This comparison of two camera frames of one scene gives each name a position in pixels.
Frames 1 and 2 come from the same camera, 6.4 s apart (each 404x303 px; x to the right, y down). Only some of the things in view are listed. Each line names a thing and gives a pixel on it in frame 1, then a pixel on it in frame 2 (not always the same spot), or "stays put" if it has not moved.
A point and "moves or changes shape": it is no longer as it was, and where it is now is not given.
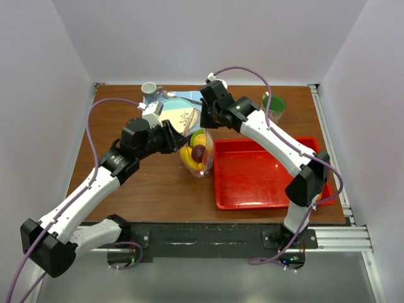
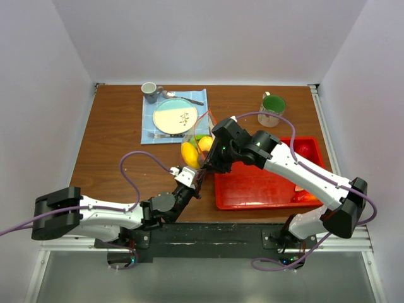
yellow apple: (200, 139) → (206, 142)
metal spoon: (169, 95) stays put
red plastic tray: (248, 175) stays put
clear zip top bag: (197, 155) moves or changes shape
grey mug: (151, 91) stays put
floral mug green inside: (277, 106) stays put
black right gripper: (205, 123) → (213, 162)
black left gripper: (173, 140) → (196, 196)
